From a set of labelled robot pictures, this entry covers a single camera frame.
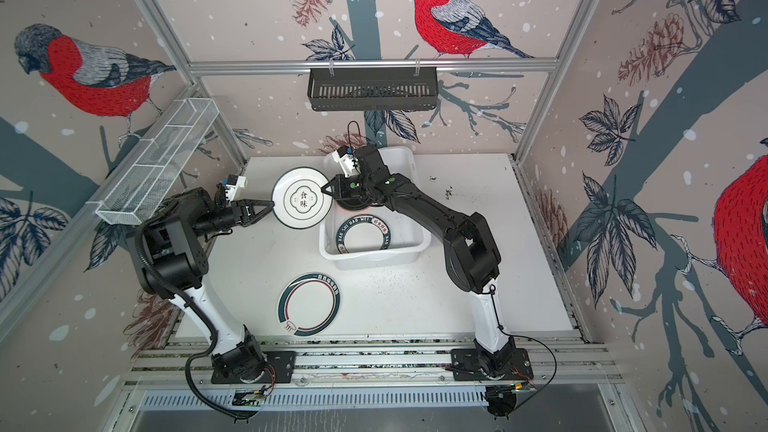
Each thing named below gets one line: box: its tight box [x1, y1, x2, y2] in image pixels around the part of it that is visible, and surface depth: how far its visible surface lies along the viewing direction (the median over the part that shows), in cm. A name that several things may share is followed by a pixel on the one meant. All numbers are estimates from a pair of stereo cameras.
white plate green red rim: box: [276, 272, 341, 338], surface depth 85 cm
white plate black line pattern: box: [271, 166, 334, 230], surface depth 85 cm
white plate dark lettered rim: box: [336, 214, 391, 254], surface depth 100 cm
